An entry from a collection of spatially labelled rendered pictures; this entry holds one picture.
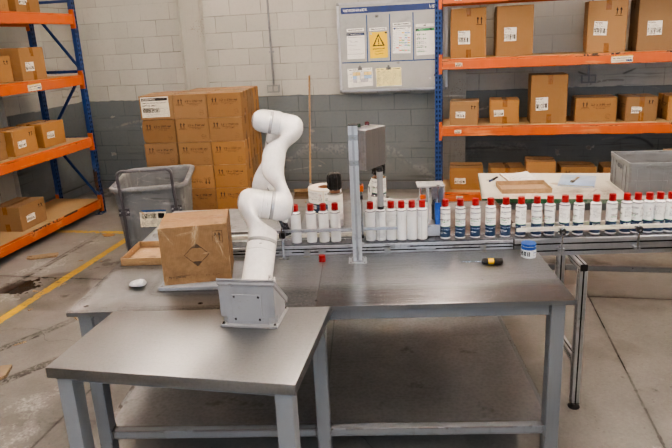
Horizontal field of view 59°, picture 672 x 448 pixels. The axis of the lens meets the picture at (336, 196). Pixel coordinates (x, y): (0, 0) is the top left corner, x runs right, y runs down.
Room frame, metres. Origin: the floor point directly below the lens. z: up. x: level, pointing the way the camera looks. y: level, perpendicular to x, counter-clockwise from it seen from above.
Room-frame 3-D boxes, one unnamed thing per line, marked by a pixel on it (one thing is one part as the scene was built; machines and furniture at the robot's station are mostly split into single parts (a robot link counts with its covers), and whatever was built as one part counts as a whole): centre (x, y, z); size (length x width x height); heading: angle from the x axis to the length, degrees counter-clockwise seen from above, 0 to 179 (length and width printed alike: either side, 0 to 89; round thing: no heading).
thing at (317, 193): (3.47, 0.07, 0.95); 0.20 x 0.20 x 0.14
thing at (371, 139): (2.78, -0.16, 1.38); 0.17 x 0.10 x 0.19; 142
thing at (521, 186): (4.01, -1.31, 0.82); 0.34 x 0.24 x 0.03; 84
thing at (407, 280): (2.98, 0.07, 0.82); 2.10 x 1.50 x 0.02; 87
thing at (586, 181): (4.15, -1.75, 0.81); 0.32 x 0.24 x 0.01; 154
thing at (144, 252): (2.93, 0.94, 0.85); 0.30 x 0.26 x 0.04; 87
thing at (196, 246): (2.61, 0.65, 0.99); 0.30 x 0.24 x 0.27; 97
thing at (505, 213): (2.83, -0.84, 0.98); 0.05 x 0.05 x 0.20
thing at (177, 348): (2.20, 0.51, 0.81); 0.90 x 0.90 x 0.04; 78
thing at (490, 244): (2.87, -0.05, 0.85); 1.65 x 0.11 x 0.05; 87
